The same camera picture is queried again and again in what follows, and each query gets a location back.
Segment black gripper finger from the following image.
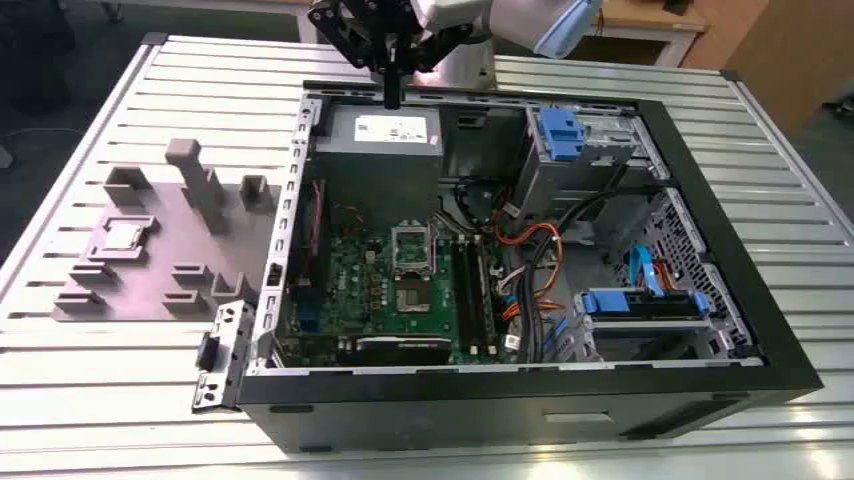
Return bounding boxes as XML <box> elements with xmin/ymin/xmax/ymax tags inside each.
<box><xmin>306</xmin><ymin>0</ymin><xmax>396</xmax><ymax>110</ymax></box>
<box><xmin>392</xmin><ymin>24</ymin><xmax>483</xmax><ymax>110</ymax></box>

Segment silver green CPU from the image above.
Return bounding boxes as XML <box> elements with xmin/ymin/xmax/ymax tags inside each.
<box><xmin>99</xmin><ymin>222</ymin><xmax>146</xmax><ymax>250</ymax></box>

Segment CPU socket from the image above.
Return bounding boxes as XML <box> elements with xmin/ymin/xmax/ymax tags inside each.
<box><xmin>394</xmin><ymin>277</ymin><xmax>439</xmax><ymax>314</ymax></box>

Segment blue plastic drive latch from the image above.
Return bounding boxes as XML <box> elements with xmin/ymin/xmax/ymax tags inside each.
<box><xmin>541</xmin><ymin>107</ymin><xmax>587</xmax><ymax>162</ymax></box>

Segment grey power supply unit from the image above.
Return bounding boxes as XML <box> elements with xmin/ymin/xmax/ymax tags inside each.
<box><xmin>311</xmin><ymin>105</ymin><xmax>446</xmax><ymax>234</ymax></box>

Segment wooden desk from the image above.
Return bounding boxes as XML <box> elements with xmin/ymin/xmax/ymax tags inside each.
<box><xmin>586</xmin><ymin>0</ymin><xmax>709</xmax><ymax>69</ymax></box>

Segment grey metal drive cage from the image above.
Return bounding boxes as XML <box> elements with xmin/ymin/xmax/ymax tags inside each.
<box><xmin>517</xmin><ymin>102</ymin><xmax>669</xmax><ymax>221</ymax></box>

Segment metal socket cover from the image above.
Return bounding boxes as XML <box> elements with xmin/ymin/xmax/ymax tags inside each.
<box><xmin>390</xmin><ymin>224</ymin><xmax>439</xmax><ymax>276</ymax></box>

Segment black RAM slot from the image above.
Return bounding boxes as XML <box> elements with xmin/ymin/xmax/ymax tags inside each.
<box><xmin>463</xmin><ymin>234</ymin><xmax>489</xmax><ymax>357</ymax></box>
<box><xmin>448</xmin><ymin>234</ymin><xmax>468</xmax><ymax>357</ymax></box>
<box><xmin>455</xmin><ymin>234</ymin><xmax>479</xmax><ymax>357</ymax></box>

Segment grey plastic parts rack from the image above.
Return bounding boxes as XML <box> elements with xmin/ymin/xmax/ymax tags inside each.
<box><xmin>51</xmin><ymin>138</ymin><xmax>286</xmax><ymax>324</ymax></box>

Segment green Dell motherboard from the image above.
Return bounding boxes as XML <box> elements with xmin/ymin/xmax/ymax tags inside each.
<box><xmin>286</xmin><ymin>219</ymin><xmax>519</xmax><ymax>366</ymax></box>

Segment wooden cabinet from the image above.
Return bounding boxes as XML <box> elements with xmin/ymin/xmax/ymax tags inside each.
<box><xmin>683</xmin><ymin>0</ymin><xmax>854</xmax><ymax>136</ymax></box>

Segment hard disk in blue carrier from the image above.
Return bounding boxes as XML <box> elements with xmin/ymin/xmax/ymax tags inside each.
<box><xmin>577</xmin><ymin>289</ymin><xmax>709</xmax><ymax>321</ymax></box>

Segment black graphics card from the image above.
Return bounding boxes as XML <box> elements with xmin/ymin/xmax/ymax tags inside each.
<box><xmin>336</xmin><ymin>333</ymin><xmax>452</xmax><ymax>366</ymax></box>

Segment grey metal disk bay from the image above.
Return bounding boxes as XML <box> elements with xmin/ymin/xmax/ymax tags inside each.
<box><xmin>577</xmin><ymin>317</ymin><xmax>722</xmax><ymax>362</ymax></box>

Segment black open PC case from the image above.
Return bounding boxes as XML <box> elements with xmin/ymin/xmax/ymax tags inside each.
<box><xmin>236</xmin><ymin>78</ymin><xmax>826</xmax><ymax>454</ymax></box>

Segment multicolour fan wire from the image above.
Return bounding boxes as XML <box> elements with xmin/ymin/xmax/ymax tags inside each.
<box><xmin>331</xmin><ymin>201</ymin><xmax>370</xmax><ymax>235</ymax></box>

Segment red black twisted wire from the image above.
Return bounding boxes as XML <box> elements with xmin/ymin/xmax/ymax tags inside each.
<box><xmin>296</xmin><ymin>178</ymin><xmax>327</xmax><ymax>289</ymax></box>

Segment yellow black power wires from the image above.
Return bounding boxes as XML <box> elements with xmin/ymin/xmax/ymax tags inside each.
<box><xmin>430</xmin><ymin>208</ymin><xmax>483</xmax><ymax>236</ymax></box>

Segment thin wire locking lever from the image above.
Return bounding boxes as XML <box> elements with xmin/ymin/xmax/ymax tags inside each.
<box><xmin>430</xmin><ymin>219</ymin><xmax>446</xmax><ymax>281</ymax></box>

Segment orange power wire bundle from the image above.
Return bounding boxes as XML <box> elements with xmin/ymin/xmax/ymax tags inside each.
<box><xmin>497</xmin><ymin>224</ymin><xmax>569</xmax><ymax>321</ymax></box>

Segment black cable bundle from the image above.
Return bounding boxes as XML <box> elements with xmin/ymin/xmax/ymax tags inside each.
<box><xmin>513</xmin><ymin>184</ymin><xmax>669</xmax><ymax>364</ymax></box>

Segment grey metal slot bracket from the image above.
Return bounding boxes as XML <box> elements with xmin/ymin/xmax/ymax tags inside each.
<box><xmin>191</xmin><ymin>298</ymin><xmax>256</xmax><ymax>414</ymax></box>

